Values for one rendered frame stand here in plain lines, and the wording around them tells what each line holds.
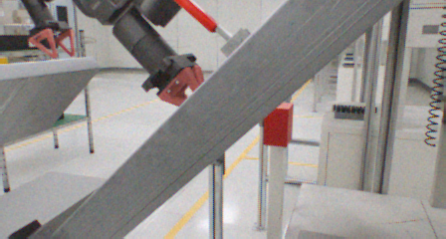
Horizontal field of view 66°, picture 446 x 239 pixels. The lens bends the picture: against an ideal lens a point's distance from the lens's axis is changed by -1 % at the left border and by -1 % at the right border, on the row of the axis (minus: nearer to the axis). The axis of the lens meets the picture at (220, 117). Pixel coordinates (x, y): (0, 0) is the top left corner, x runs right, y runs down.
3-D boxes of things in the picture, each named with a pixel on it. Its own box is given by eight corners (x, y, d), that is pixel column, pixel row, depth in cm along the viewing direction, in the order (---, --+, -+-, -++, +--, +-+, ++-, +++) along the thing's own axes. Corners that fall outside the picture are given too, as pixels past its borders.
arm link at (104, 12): (100, 2, 61) (76, -1, 52) (141, -49, 58) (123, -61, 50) (148, 51, 62) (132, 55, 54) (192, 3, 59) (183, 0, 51)
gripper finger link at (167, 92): (231, 95, 58) (193, 55, 59) (216, 104, 51) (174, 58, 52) (205, 120, 61) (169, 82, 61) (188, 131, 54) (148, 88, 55)
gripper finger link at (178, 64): (229, 96, 57) (190, 55, 58) (214, 105, 51) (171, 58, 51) (202, 122, 60) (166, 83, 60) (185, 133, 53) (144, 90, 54)
